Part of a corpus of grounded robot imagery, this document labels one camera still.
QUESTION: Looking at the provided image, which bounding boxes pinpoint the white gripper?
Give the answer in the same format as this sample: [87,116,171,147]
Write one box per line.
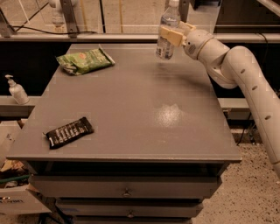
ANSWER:
[159,21,214,60]

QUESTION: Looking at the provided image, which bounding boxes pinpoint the clear plastic water bottle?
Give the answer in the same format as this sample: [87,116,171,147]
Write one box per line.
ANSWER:
[156,0,180,60]

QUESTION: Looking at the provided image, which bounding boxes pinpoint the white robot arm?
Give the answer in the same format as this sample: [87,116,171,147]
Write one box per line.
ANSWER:
[158,22,280,177]

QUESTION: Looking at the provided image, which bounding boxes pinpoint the white pump dispenser bottle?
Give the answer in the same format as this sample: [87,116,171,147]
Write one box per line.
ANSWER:
[5,74,29,105]

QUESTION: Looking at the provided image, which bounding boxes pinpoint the green snack bag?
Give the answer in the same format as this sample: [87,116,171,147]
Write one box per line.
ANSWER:
[56,46,115,76]

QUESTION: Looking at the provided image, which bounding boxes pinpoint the grey drawer cabinet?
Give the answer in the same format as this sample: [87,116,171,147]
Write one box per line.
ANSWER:
[9,45,241,224]

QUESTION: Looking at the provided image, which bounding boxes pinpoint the black snack bar wrapper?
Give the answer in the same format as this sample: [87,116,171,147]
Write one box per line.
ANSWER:
[45,117,95,150]

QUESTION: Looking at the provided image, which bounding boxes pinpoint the upper drawer knob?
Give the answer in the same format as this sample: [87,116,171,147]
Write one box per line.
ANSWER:
[122,188,131,198]

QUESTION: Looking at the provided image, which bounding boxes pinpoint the drawer knob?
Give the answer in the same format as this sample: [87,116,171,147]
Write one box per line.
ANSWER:
[127,211,135,219]
[122,188,131,198]

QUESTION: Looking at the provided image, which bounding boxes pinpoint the lower drawer knob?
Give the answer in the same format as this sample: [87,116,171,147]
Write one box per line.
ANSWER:
[127,211,135,219]

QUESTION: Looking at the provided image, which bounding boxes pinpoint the white cardboard box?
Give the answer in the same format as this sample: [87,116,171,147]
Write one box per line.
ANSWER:
[0,121,51,215]

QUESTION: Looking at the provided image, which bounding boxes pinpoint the metal railing frame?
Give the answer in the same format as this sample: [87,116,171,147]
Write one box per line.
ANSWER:
[0,0,280,44]

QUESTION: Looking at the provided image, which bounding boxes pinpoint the black cable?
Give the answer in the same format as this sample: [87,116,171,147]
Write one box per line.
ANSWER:
[8,1,99,36]

